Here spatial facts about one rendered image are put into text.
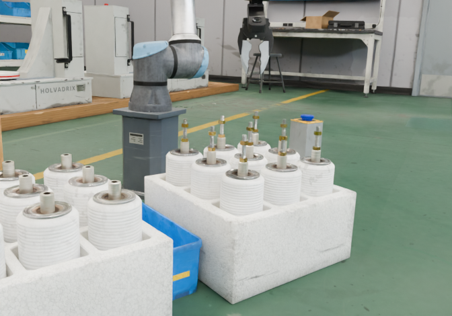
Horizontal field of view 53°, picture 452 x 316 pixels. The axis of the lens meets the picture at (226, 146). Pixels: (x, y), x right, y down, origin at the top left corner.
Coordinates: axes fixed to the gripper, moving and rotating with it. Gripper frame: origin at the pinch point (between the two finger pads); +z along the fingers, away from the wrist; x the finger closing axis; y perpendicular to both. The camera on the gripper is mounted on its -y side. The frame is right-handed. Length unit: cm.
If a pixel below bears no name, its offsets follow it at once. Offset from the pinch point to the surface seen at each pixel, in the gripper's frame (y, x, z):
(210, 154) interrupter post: -24.4, 11.1, 19.1
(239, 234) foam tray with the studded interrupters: -43, 5, 31
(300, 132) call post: 4.3, -15.0, 18.2
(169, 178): -16.9, 21.7, 27.4
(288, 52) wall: 511, -87, -2
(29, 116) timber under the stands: 146, 124, 39
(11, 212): -53, 45, 24
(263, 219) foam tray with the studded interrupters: -39.1, -0.4, 29.1
